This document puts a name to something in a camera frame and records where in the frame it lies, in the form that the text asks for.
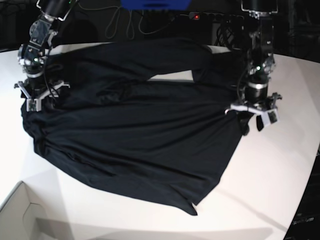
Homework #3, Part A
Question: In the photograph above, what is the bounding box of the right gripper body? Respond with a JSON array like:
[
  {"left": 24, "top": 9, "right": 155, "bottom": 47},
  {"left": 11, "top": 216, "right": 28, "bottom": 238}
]
[{"left": 14, "top": 80, "right": 70, "bottom": 112}]

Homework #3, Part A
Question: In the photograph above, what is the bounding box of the white cardboard box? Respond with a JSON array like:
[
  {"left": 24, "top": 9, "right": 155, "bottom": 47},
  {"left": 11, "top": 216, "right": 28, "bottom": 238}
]
[{"left": 0, "top": 181, "right": 76, "bottom": 240}]

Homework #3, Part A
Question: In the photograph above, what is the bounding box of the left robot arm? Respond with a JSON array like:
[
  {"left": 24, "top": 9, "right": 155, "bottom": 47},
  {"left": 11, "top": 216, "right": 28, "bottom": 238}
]
[{"left": 225, "top": 0, "right": 283, "bottom": 136}]

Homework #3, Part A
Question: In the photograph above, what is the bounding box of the black power strip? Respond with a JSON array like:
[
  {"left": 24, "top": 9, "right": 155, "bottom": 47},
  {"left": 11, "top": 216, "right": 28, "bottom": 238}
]
[{"left": 187, "top": 11, "right": 245, "bottom": 23}]

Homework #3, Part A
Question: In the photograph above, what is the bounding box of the black t-shirt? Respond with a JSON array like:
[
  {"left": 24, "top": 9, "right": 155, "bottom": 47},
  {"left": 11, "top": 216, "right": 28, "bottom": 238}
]
[{"left": 21, "top": 38, "right": 244, "bottom": 216}]

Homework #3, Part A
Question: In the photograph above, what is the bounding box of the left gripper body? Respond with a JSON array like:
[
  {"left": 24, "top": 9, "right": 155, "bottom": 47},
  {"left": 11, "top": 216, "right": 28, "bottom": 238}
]
[{"left": 224, "top": 92, "right": 282, "bottom": 125}]

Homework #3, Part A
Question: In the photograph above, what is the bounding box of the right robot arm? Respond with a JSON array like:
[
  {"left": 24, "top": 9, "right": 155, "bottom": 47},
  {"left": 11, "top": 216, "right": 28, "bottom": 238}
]
[{"left": 14, "top": 0, "right": 78, "bottom": 112}]

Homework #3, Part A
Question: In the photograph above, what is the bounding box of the blue plastic bin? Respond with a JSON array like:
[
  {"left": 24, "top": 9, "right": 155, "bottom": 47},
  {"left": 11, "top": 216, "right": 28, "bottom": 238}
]
[{"left": 120, "top": 0, "right": 191, "bottom": 11}]

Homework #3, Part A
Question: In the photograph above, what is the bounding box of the white cable on floor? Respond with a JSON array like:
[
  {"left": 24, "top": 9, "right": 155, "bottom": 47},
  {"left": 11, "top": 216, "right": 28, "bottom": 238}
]
[{"left": 104, "top": 7, "right": 176, "bottom": 39}]

